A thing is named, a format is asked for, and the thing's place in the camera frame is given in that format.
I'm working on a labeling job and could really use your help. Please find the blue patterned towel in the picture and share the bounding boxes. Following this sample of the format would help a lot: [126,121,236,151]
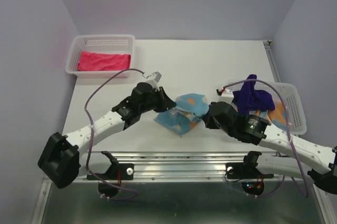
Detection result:
[154,93,209,136]

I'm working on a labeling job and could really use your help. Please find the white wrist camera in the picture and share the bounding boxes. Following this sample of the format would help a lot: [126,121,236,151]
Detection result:
[216,89,234,104]
[142,72,162,88]

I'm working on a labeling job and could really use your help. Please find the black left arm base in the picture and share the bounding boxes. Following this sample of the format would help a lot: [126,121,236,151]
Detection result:
[96,163,134,180]

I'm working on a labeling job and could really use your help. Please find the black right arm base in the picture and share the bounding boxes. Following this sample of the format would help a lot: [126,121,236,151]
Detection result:
[224,162,274,181]

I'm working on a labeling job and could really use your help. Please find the white plastic towel basket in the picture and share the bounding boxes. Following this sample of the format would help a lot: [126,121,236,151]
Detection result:
[225,79,308,134]

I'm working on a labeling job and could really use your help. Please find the pink towel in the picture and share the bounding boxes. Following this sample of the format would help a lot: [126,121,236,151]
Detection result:
[77,52,131,72]

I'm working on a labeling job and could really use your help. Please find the peach patterned towel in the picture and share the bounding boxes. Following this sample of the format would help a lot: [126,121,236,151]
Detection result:
[250,100,286,131]

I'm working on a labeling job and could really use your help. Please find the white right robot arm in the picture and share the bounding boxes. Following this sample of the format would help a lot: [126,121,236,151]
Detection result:
[202,101,336,195]

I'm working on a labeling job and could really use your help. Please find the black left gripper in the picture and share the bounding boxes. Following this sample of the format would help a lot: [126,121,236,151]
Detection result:
[139,86,175,114]

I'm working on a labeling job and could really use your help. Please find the purple towel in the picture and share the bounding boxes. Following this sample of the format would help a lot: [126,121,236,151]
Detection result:
[233,81,275,115]

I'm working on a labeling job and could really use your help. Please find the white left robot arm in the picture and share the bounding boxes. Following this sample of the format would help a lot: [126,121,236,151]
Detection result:
[37,82,176,189]

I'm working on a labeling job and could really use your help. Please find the aluminium mounting rail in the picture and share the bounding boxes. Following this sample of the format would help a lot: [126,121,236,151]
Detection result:
[41,151,324,182]

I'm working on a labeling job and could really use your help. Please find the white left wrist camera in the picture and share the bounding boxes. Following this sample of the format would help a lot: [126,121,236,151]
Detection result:
[142,72,162,88]

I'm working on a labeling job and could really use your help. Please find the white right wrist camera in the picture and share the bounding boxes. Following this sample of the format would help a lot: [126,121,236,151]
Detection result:
[216,89,234,104]

